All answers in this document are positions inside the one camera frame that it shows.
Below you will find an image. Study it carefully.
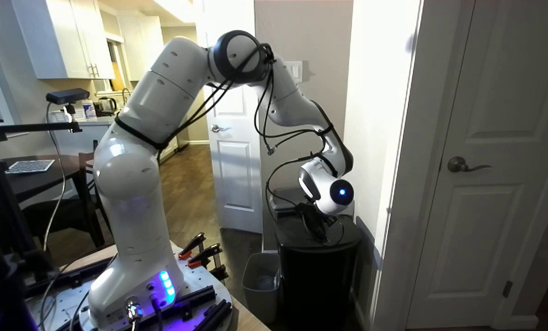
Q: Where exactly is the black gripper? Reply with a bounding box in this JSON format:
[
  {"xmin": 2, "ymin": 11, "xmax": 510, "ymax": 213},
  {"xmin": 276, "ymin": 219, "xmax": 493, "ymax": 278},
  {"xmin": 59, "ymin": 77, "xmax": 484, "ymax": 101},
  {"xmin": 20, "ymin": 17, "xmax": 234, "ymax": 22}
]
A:
[{"xmin": 294, "ymin": 202, "xmax": 338, "ymax": 245}]

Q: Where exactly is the black trash bin body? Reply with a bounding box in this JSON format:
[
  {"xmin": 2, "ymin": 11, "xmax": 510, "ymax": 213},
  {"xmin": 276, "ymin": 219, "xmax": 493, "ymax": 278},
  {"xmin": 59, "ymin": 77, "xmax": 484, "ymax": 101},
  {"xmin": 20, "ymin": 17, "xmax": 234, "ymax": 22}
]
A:
[{"xmin": 269, "ymin": 184, "xmax": 366, "ymax": 331}]

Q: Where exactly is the small grey waste basket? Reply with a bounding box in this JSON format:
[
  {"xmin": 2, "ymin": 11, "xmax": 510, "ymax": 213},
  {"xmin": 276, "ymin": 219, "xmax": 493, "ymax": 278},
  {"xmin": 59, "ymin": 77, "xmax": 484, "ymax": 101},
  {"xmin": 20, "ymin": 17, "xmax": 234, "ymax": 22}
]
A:
[{"xmin": 241, "ymin": 252, "xmax": 283, "ymax": 326}]

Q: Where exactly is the red black clamp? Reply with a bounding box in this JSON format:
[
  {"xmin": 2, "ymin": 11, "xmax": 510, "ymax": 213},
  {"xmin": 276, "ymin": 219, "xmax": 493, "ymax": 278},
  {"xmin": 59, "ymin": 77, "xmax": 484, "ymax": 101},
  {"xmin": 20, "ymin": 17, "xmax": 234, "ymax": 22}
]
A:
[
  {"xmin": 186, "ymin": 243, "xmax": 224, "ymax": 270},
  {"xmin": 179, "ymin": 230, "xmax": 208, "ymax": 261}
]

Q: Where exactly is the white panel door silver lever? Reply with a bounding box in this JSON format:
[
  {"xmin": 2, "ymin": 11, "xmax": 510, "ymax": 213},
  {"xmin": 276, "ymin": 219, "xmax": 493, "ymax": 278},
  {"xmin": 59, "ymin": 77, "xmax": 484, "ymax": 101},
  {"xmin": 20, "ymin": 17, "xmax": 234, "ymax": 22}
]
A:
[{"xmin": 405, "ymin": 0, "xmax": 548, "ymax": 331}]

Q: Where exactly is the dark kettle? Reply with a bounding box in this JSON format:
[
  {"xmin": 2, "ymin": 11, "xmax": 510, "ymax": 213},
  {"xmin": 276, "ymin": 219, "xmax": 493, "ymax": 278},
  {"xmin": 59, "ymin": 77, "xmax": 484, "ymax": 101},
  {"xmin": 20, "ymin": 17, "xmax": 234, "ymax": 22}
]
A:
[{"xmin": 92, "ymin": 96, "xmax": 120, "ymax": 120}]

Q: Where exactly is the narrow white upper cabinet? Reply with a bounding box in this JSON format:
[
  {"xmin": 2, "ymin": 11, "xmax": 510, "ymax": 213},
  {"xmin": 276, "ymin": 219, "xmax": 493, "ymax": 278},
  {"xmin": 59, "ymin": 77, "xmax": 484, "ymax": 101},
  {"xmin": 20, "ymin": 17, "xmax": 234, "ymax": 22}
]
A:
[{"xmin": 116, "ymin": 11, "xmax": 171, "ymax": 85}]

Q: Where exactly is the grey tablet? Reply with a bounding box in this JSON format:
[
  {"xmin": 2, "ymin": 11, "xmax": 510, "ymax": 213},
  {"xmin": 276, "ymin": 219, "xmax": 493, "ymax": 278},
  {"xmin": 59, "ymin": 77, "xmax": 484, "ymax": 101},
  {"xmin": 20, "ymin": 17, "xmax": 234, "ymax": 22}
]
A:
[{"xmin": 6, "ymin": 156, "xmax": 57, "ymax": 177}]

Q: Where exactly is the dark wooden table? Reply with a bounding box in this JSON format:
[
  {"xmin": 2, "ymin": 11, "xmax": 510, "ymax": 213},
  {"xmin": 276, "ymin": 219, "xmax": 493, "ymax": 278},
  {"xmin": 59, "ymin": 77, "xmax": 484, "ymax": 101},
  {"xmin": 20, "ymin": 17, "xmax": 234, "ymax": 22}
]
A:
[{"xmin": 0, "ymin": 151, "xmax": 109, "ymax": 252}]

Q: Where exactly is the wide white upper cabinet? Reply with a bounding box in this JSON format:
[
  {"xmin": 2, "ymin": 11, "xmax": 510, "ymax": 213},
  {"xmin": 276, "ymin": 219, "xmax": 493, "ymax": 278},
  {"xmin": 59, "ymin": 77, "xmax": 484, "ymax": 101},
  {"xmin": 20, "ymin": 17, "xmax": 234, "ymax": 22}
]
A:
[{"xmin": 9, "ymin": 0, "xmax": 116, "ymax": 81}]

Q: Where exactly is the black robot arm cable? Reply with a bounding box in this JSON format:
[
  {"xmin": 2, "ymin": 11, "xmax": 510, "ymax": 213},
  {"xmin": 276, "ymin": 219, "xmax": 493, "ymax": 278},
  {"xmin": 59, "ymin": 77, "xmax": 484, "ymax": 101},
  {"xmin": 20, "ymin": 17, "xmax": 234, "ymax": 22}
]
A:
[{"xmin": 155, "ymin": 41, "xmax": 351, "ymax": 246}]

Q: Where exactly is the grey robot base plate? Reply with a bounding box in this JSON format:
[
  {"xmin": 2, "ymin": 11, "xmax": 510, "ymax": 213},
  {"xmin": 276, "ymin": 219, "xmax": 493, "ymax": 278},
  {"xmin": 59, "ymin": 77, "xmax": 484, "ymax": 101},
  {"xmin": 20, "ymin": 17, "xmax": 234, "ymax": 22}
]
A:
[{"xmin": 24, "ymin": 245, "xmax": 239, "ymax": 331}]

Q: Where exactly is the short black rail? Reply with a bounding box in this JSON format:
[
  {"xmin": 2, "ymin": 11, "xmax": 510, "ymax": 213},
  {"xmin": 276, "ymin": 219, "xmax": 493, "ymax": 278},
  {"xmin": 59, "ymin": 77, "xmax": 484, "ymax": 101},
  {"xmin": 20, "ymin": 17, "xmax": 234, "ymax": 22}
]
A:
[{"xmin": 193, "ymin": 298, "xmax": 236, "ymax": 331}]

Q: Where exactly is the long black rail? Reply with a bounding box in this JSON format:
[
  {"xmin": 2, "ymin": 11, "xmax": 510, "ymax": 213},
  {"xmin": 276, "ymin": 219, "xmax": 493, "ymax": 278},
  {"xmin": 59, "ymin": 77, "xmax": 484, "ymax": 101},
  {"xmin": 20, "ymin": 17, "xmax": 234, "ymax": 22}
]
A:
[{"xmin": 156, "ymin": 283, "xmax": 219, "ymax": 322}]

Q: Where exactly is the silver door lever handle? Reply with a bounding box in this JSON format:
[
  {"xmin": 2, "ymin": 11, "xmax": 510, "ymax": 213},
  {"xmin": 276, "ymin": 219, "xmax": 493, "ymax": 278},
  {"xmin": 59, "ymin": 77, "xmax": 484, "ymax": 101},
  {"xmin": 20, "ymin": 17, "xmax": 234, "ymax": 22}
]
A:
[{"xmin": 447, "ymin": 155, "xmax": 493, "ymax": 175}]

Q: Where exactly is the small picture frame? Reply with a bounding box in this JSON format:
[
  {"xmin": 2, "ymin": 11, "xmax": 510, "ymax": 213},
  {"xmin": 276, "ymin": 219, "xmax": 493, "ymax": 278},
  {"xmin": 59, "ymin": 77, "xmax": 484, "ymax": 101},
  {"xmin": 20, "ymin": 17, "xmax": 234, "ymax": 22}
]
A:
[{"xmin": 79, "ymin": 99, "xmax": 99, "ymax": 121}]

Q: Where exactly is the white hanging cable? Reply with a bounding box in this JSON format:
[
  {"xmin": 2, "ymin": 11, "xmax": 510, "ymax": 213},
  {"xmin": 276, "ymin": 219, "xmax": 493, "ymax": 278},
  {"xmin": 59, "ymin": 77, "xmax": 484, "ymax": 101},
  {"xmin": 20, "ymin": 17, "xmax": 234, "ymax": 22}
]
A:
[{"xmin": 41, "ymin": 101, "xmax": 72, "ymax": 254}]

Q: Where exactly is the black stereo camera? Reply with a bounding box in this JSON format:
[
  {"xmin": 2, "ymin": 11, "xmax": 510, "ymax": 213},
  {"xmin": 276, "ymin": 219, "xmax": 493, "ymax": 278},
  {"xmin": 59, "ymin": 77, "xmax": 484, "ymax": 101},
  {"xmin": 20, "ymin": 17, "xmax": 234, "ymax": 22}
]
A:
[{"xmin": 44, "ymin": 86, "xmax": 92, "ymax": 107}]

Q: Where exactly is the black camera stand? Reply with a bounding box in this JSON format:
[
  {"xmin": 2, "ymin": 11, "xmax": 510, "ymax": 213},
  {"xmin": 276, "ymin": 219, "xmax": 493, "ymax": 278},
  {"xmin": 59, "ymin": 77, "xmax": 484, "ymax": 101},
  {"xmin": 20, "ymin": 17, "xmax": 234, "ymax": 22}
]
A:
[{"xmin": 0, "ymin": 116, "xmax": 85, "ymax": 296}]

